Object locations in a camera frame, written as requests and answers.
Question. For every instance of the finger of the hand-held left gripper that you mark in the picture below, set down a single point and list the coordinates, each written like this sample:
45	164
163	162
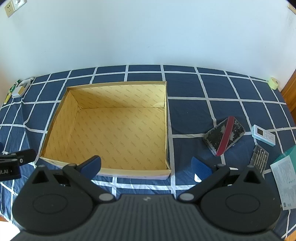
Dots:
24	155

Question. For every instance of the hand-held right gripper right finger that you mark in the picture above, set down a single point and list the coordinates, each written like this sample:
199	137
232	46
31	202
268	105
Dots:
200	169

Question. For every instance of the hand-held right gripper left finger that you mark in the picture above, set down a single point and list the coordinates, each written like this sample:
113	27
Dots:
92	165

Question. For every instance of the black red worn case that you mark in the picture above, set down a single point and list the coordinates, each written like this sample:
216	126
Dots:
219	136

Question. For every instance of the cardboard box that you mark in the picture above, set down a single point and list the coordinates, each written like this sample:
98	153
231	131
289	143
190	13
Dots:
120	129

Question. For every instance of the clear plastic tool case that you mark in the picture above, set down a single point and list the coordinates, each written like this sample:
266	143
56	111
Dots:
259	157

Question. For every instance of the small white remote with screen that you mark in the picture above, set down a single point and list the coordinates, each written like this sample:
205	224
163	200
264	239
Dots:
259	132

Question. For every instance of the teal white mask box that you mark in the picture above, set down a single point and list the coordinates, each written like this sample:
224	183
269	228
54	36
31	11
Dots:
286	180

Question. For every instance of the green yellow tube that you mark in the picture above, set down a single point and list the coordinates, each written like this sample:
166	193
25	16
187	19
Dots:
7	97

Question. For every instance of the white plastic tray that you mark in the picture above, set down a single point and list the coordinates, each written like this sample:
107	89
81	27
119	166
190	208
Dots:
23	86

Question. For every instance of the blue checkered bedsheet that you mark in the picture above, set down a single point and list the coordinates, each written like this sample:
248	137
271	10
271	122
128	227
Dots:
189	88

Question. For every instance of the yellow tape roll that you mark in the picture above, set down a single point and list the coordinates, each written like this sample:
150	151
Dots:
273	83

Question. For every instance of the wooden door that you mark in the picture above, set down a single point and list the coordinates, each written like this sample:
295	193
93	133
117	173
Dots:
291	92

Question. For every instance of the white wall outlet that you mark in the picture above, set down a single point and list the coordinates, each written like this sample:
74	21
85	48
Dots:
9	8

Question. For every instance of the white wall switch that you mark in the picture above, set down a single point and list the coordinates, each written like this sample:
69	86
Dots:
19	2

